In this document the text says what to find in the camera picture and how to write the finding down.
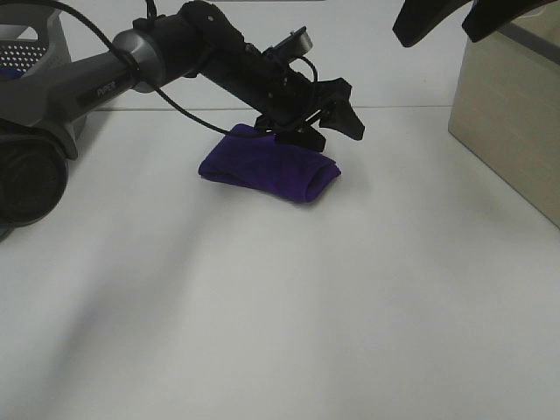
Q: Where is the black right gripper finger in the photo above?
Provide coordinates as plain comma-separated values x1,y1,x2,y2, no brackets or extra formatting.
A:
392,0,468,47
462,0,554,43

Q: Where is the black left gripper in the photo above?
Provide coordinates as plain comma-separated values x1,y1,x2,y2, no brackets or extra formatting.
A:
178,1,365,152

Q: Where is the purple towel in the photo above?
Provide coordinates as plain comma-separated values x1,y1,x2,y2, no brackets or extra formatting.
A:
0,67,23,81
198,123,341,204

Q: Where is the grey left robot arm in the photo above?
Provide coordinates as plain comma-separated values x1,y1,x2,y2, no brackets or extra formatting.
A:
1,1,365,229

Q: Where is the beige storage bin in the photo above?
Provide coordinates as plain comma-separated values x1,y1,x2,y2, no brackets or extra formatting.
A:
448,24,559,225

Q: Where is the grey perforated plastic basket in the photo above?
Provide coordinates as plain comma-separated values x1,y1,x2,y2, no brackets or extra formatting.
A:
0,10,91,161

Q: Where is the purple towel in basket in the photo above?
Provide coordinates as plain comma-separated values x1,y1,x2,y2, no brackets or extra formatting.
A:
0,67,23,81

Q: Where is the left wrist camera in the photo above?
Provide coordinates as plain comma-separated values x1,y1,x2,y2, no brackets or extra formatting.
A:
271,26,313,61

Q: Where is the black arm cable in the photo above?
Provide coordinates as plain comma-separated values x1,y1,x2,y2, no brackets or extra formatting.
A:
25,0,325,137

